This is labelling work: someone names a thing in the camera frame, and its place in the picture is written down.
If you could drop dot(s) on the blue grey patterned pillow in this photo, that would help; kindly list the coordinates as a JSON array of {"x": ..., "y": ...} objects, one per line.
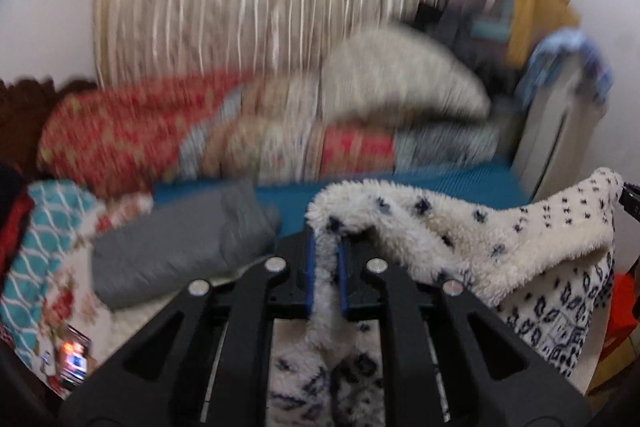
[{"x": 445, "y": 144}]

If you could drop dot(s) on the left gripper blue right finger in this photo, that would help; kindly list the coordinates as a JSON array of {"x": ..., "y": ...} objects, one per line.
[{"x": 372, "y": 288}]

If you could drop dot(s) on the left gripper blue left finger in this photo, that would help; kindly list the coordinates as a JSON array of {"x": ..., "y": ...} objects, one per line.
[{"x": 272, "y": 289}]

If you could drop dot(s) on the patterned teal beige bedsheet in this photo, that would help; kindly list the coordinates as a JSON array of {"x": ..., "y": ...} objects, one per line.
[{"x": 161, "y": 376}]

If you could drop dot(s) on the grey folded quilted blanket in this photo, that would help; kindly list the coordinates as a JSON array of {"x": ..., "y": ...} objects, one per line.
[{"x": 208, "y": 234}]

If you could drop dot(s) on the red patterned quilt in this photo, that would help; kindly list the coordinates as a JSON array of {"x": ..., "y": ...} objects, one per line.
[{"x": 123, "y": 140}]

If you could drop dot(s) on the teal white lattice pillow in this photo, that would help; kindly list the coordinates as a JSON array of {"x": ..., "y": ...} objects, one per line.
[{"x": 30, "y": 285}]

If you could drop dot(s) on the white fleece spotted garment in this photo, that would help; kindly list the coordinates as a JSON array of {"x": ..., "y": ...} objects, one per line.
[{"x": 546, "y": 269}]

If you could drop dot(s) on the smartphone with lit screen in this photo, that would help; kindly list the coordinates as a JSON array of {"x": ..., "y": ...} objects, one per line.
[{"x": 74, "y": 355}]

